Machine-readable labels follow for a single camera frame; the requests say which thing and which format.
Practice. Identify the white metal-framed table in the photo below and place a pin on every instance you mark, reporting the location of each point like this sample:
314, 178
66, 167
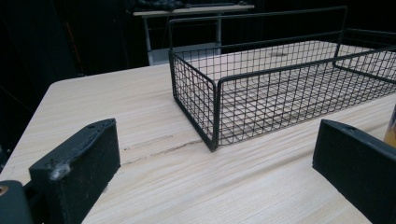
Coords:
186, 34

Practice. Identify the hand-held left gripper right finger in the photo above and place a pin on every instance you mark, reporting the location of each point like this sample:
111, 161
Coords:
358, 158

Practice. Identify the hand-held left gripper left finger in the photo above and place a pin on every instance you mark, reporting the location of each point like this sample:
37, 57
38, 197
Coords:
77, 174

